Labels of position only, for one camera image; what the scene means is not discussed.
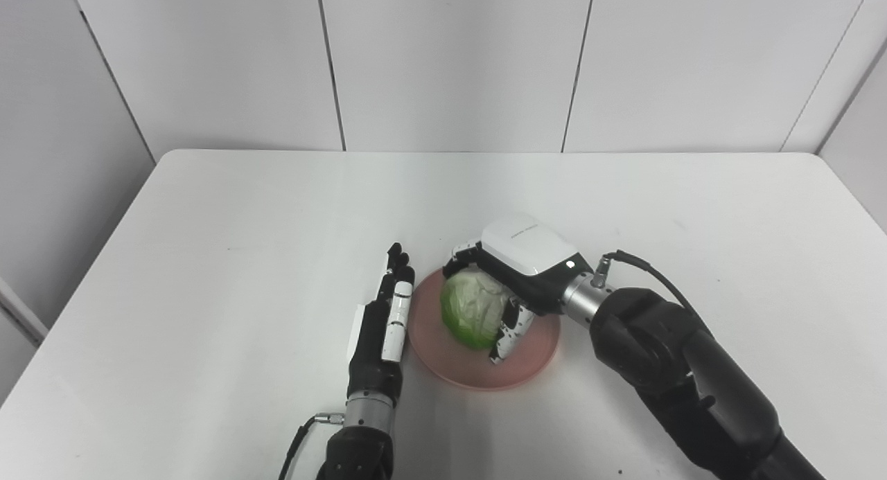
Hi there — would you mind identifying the pink round plate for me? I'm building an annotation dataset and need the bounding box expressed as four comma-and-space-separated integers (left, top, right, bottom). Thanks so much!
407, 267, 561, 391

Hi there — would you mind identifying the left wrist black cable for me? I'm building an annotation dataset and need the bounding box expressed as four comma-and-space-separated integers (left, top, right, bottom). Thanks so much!
279, 413, 346, 480

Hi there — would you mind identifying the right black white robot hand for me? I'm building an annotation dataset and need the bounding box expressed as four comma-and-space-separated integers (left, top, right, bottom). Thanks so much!
442, 214, 595, 365

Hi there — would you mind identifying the green white cabbage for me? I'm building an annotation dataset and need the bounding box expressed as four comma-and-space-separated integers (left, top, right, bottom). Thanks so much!
440, 271, 513, 350

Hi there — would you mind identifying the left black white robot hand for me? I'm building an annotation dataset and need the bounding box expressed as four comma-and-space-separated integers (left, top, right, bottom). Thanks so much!
345, 242, 416, 406

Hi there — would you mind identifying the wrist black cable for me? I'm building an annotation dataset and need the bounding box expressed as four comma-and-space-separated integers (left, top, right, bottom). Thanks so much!
590, 249, 701, 321
279, 413, 346, 480

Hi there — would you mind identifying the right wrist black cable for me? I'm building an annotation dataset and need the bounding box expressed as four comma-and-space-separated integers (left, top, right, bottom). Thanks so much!
590, 249, 701, 321

